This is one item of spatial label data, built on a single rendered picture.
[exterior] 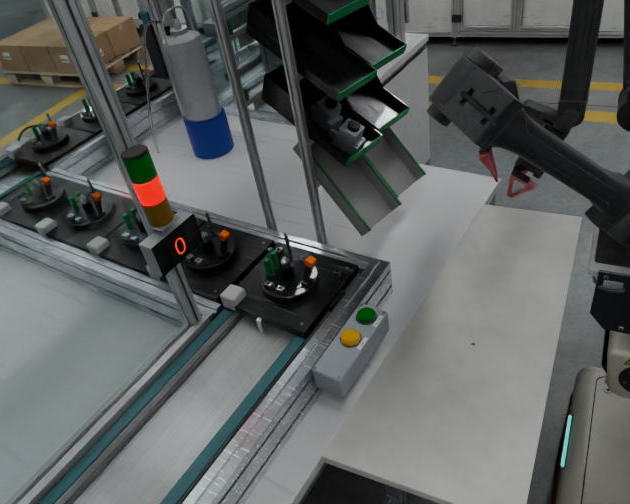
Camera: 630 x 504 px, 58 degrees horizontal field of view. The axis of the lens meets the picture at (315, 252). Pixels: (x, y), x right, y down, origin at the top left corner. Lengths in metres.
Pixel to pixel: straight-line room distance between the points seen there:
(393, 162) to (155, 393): 0.86
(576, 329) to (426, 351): 1.34
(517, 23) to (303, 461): 4.38
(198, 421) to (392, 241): 0.73
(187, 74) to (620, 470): 1.80
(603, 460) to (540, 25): 3.83
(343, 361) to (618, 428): 1.03
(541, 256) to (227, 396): 0.86
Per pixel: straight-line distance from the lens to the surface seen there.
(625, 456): 1.92
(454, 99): 0.83
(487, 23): 5.17
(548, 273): 1.51
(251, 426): 1.12
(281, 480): 1.17
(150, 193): 1.09
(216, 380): 1.27
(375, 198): 1.48
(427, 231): 1.63
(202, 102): 2.09
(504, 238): 1.61
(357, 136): 1.31
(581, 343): 2.53
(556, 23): 5.10
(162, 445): 1.22
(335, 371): 1.16
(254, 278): 1.39
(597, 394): 2.03
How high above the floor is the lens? 1.86
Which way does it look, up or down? 39 degrees down
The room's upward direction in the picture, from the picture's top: 11 degrees counter-clockwise
